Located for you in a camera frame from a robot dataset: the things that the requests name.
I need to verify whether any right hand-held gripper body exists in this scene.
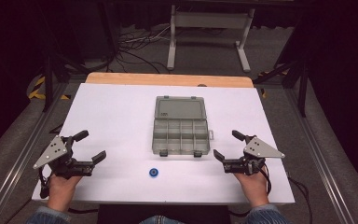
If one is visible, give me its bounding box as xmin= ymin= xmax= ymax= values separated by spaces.
xmin=223 ymin=134 xmax=286 ymax=176

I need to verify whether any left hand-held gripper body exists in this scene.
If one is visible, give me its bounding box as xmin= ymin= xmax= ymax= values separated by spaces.
xmin=33 ymin=134 xmax=95 ymax=180

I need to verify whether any person's right hand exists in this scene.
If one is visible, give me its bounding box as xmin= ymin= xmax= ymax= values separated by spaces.
xmin=233 ymin=171 xmax=270 ymax=208

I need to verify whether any person's left hand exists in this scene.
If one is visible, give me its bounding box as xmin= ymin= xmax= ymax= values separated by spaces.
xmin=47 ymin=173 xmax=84 ymax=213

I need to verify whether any white board sheet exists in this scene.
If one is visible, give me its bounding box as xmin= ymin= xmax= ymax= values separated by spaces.
xmin=31 ymin=82 xmax=296 ymax=205

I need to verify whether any grey plastic compartment box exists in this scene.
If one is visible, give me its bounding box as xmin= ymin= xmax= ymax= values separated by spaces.
xmin=151 ymin=94 xmax=215 ymax=159

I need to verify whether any yellow black hazard tape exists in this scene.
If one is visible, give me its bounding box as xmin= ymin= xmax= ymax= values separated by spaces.
xmin=27 ymin=75 xmax=72 ymax=102

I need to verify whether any black tripod stand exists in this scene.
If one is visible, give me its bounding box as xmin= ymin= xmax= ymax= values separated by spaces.
xmin=254 ymin=57 xmax=310 ymax=119
xmin=40 ymin=54 xmax=87 ymax=114

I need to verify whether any black chair seat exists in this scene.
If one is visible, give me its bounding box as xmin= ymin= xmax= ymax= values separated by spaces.
xmin=97 ymin=203 xmax=231 ymax=224

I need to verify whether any person's denim lap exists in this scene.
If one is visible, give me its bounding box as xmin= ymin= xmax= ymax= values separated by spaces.
xmin=139 ymin=215 xmax=185 ymax=224

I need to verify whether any white metal stand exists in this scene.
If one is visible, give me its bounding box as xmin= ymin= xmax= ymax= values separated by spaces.
xmin=166 ymin=4 xmax=256 ymax=74

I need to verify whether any aluminium floor rail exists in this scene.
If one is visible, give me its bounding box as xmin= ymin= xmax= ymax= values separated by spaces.
xmin=0 ymin=82 xmax=71 ymax=224
xmin=283 ymin=88 xmax=357 ymax=224

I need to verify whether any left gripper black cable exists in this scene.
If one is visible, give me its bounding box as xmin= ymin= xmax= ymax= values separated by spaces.
xmin=37 ymin=167 xmax=53 ymax=200

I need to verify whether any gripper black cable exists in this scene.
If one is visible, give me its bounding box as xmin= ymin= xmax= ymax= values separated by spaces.
xmin=260 ymin=163 xmax=314 ymax=224
xmin=37 ymin=167 xmax=53 ymax=200

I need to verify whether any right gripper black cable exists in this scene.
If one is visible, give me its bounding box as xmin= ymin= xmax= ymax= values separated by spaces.
xmin=260 ymin=163 xmax=314 ymax=224

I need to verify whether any bundle of floor cables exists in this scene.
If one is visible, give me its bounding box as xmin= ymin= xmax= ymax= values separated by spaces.
xmin=117 ymin=24 xmax=172 ymax=75

